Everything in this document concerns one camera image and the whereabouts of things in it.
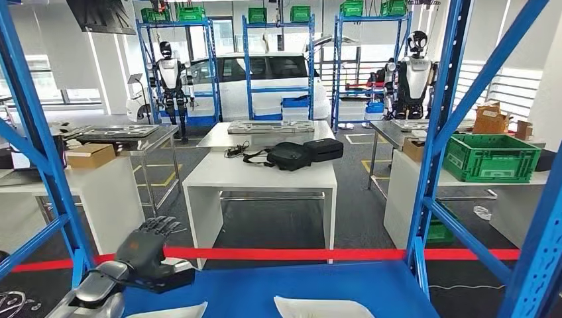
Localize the white car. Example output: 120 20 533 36
126 52 330 124

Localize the white table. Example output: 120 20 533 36
0 156 146 256
383 149 549 251
182 151 338 270

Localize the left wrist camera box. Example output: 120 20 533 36
125 263 196 294

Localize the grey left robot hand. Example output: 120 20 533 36
115 216 193 279

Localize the red barrier belt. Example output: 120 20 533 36
11 252 117 273
162 246 521 263

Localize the open cardboard box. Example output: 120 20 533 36
472 101 510 134

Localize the white black humanoid robot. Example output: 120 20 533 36
383 30 440 121
149 41 195 144

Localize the white curved plastic part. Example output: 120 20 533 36
273 296 376 318
125 301 209 318

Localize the black charger with cable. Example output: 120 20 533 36
223 141 251 159

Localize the black laptop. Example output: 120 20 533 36
9 134 68 187

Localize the grey metal tray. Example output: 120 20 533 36
227 121 315 134
76 125 160 142

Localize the small cardboard box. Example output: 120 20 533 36
516 121 534 141

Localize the blue metal shelf rack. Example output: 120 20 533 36
331 11 414 133
0 0 562 318
242 14 316 123
136 17 222 129

